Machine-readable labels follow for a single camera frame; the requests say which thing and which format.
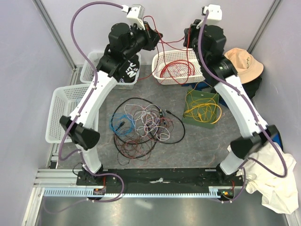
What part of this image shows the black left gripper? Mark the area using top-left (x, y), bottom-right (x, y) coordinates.
top-left (124, 21), bottom-right (163, 60)

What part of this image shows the red wire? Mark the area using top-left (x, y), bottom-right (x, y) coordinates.
top-left (136, 15), bottom-right (196, 85)

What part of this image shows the yellow ethernet cable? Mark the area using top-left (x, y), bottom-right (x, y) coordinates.
top-left (183, 103), bottom-right (223, 125)

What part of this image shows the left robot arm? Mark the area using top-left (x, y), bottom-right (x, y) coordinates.
top-left (59, 21), bottom-right (162, 185)

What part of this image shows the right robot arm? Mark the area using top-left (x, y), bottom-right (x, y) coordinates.
top-left (183, 19), bottom-right (282, 186)

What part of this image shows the white oval perforated basket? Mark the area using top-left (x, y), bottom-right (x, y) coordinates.
top-left (151, 49), bottom-right (205, 85)

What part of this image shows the black printed t-shirt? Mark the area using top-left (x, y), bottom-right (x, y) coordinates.
top-left (116, 54), bottom-right (140, 83)

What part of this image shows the white rectangular basket back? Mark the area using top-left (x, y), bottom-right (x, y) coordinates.
top-left (79, 51), bottom-right (141, 90)

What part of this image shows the white rectangular basket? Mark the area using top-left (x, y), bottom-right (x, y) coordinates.
top-left (45, 83), bottom-right (89, 144)
top-left (79, 51), bottom-right (141, 90)

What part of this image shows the grey cloth in basket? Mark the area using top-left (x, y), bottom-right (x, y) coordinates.
top-left (87, 71), bottom-right (94, 82)

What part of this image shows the beige bucket hat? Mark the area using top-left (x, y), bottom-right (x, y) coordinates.
top-left (224, 48), bottom-right (264, 84)

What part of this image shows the green rectangular tray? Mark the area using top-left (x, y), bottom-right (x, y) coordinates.
top-left (182, 89), bottom-right (222, 129)

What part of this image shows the black garment under hat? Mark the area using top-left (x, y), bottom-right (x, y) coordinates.
top-left (243, 76), bottom-right (262, 99)

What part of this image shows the white rectangular basket left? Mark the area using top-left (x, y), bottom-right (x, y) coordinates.
top-left (45, 83), bottom-right (89, 144)

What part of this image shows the white cloth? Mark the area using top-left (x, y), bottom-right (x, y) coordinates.
top-left (244, 143), bottom-right (299, 214)

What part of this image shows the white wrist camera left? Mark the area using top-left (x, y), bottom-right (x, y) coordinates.
top-left (122, 4), bottom-right (145, 30)

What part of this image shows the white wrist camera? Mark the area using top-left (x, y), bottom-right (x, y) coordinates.
top-left (202, 4), bottom-right (222, 23)
top-left (122, 4), bottom-right (145, 30)

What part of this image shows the red cable in basket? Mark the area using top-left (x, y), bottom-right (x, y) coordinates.
top-left (159, 59), bottom-right (196, 78)

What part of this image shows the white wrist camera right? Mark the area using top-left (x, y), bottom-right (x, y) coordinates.
top-left (202, 4), bottom-right (222, 23)

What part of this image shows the thick black cable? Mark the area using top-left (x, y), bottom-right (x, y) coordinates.
top-left (113, 97), bottom-right (186, 158)

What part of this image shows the white wire in pile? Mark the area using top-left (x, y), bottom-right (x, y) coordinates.
top-left (123, 103), bottom-right (171, 142)

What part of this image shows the blue cable in pile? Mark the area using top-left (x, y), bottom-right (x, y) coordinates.
top-left (109, 113), bottom-right (136, 135)

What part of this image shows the aluminium corner post right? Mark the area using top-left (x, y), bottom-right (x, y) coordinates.
top-left (247, 0), bottom-right (282, 54)

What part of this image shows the aluminium corner post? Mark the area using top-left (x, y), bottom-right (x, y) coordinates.
top-left (33, 0), bottom-right (77, 70)
top-left (247, 0), bottom-right (282, 54)

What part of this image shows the brown wire in pile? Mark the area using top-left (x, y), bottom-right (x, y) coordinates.
top-left (115, 108), bottom-right (165, 167)

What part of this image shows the aluminium corner post left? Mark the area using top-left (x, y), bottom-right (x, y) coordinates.
top-left (33, 0), bottom-right (77, 70)

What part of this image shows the blue cloth at wall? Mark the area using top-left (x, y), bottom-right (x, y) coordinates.
top-left (273, 133), bottom-right (284, 150)

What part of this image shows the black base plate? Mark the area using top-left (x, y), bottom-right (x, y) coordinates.
top-left (76, 168), bottom-right (243, 193)

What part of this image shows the slotted cable duct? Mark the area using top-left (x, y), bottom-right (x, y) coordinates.
top-left (44, 187), bottom-right (222, 198)

